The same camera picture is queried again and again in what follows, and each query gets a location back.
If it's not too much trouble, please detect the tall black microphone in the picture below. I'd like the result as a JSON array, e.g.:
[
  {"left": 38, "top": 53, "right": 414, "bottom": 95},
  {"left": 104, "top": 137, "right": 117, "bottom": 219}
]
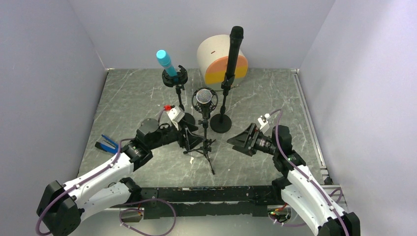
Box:
[{"left": 225, "top": 26, "right": 244, "bottom": 80}]

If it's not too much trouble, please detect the black tripod shock-mount stand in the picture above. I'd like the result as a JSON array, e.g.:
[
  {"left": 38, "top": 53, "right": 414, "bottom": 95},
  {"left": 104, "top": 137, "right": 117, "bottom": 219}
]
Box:
[{"left": 183, "top": 87, "right": 218, "bottom": 175}]

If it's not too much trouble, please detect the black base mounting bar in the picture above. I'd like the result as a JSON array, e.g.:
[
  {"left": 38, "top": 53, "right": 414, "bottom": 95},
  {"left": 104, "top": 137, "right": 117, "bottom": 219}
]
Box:
[{"left": 141, "top": 185, "right": 284, "bottom": 219}]

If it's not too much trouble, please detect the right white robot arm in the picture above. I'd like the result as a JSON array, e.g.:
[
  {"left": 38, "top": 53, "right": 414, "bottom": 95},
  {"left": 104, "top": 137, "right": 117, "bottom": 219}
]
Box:
[{"left": 227, "top": 123, "right": 361, "bottom": 236}]

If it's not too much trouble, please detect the cyan blue microphone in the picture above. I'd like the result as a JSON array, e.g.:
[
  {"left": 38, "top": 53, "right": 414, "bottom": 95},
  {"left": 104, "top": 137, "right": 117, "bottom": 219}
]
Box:
[{"left": 156, "top": 50, "right": 179, "bottom": 84}]

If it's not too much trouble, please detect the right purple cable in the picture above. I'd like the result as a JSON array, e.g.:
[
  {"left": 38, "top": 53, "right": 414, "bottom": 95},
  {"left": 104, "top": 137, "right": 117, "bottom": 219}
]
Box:
[{"left": 268, "top": 109, "right": 351, "bottom": 236}]

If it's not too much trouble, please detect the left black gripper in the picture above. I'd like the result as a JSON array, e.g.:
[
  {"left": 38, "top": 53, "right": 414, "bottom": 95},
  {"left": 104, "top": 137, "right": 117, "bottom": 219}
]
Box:
[{"left": 148, "top": 118, "right": 206, "bottom": 150}]

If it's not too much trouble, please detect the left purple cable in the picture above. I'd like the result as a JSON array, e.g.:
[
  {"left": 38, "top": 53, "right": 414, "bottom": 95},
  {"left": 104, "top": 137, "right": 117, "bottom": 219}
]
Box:
[{"left": 35, "top": 107, "right": 177, "bottom": 236}]

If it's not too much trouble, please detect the white orange yellow cylinder container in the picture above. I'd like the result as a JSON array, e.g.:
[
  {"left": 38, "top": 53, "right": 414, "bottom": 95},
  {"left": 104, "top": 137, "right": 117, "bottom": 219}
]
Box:
[{"left": 197, "top": 34, "right": 230, "bottom": 91}]

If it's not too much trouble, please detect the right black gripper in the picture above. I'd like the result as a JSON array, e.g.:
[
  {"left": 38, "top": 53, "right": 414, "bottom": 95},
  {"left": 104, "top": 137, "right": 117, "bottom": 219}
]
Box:
[{"left": 227, "top": 123, "right": 279, "bottom": 156}]

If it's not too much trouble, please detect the blue black hand tool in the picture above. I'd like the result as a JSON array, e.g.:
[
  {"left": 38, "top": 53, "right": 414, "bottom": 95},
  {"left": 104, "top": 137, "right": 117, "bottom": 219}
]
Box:
[{"left": 94, "top": 134, "right": 119, "bottom": 154}]

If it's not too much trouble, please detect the purple cable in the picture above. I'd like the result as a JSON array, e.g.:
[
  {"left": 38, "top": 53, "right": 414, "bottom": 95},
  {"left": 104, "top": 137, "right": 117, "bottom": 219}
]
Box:
[
  {"left": 35, "top": 107, "right": 177, "bottom": 236},
  {"left": 268, "top": 109, "right": 351, "bottom": 236}
]

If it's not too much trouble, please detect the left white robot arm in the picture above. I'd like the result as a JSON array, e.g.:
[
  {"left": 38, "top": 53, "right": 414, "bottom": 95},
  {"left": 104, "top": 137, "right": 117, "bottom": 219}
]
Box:
[{"left": 35, "top": 118, "right": 203, "bottom": 236}]

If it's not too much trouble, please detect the silver mesh black microphone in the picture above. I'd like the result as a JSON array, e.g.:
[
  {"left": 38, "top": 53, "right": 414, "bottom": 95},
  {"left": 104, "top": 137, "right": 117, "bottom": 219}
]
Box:
[{"left": 195, "top": 88, "right": 215, "bottom": 119}]

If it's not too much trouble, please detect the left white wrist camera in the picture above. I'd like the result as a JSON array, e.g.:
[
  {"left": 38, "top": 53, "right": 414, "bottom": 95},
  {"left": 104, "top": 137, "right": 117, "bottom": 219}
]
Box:
[{"left": 164, "top": 105, "right": 185, "bottom": 130}]

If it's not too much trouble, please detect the black round-base shock-mount stand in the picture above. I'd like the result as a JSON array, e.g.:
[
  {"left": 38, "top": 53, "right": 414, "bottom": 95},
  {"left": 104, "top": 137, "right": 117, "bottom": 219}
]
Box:
[{"left": 162, "top": 65, "right": 195, "bottom": 125}]

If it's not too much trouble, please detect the black round-base clip stand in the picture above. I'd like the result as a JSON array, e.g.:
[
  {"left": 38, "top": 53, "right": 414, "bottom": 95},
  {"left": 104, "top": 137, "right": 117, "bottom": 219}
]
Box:
[{"left": 210, "top": 72, "right": 235, "bottom": 133}]

